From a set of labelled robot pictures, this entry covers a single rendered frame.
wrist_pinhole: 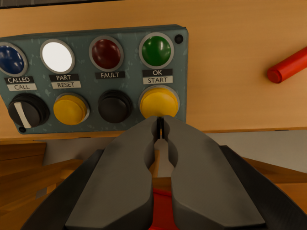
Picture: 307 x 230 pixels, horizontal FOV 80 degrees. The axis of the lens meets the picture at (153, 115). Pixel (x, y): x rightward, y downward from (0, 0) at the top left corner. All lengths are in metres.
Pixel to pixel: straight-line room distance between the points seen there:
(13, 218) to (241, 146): 1.03
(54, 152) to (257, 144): 1.17
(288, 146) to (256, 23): 1.09
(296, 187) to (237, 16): 0.24
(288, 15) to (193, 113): 0.13
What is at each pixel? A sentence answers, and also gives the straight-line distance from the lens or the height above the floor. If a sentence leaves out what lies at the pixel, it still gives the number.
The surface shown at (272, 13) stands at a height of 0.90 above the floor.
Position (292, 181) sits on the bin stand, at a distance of 0.34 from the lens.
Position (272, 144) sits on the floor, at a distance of 1.23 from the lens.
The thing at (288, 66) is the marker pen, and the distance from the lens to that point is 0.20.
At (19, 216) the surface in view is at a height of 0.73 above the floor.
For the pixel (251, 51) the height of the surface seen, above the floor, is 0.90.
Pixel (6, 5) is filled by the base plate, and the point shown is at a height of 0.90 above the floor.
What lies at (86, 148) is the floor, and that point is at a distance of 1.16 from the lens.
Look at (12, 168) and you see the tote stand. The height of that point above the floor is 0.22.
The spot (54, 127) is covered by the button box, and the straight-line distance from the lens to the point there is 0.18.
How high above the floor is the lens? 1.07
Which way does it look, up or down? 83 degrees down
